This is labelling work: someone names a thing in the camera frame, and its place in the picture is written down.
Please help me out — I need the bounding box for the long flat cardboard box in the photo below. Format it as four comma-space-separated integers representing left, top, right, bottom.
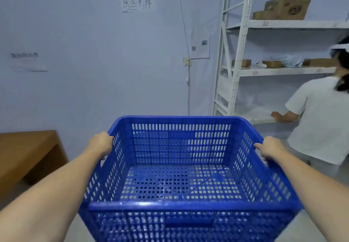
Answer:
302, 58, 338, 67

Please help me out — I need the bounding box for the clear plastic bag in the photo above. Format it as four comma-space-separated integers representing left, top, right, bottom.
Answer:
270, 55, 305, 68

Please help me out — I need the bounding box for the white metal shelving rack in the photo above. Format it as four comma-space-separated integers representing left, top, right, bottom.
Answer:
212, 0, 349, 125

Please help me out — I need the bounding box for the person's left hand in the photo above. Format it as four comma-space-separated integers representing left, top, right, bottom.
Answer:
88, 132, 114, 161

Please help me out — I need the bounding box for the faint printed wall notice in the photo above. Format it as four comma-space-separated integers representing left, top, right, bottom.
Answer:
8, 52, 49, 73

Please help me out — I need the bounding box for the person's right hand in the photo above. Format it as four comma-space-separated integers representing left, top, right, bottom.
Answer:
254, 136, 285, 166

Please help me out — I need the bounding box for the blue perforated plastic basket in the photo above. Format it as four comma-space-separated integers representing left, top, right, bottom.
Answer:
78, 116, 304, 242

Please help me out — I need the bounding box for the person's left forearm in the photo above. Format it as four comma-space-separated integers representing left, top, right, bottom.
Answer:
0, 145, 103, 242

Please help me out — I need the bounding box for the large printed cardboard box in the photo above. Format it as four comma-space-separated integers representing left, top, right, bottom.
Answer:
264, 0, 312, 20

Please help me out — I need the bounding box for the person's right forearm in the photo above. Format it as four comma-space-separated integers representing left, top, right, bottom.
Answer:
268, 150, 349, 242

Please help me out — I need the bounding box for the white power cable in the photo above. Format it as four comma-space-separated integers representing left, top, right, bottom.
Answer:
178, 0, 191, 116

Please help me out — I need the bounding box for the brown wooden table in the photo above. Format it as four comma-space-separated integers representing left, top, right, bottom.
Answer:
0, 130, 69, 200

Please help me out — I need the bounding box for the printed white paper sheet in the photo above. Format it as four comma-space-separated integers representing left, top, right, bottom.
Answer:
189, 27, 210, 59

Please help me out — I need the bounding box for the flat brown cardboard box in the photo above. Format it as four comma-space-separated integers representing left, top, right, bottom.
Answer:
252, 11, 278, 20

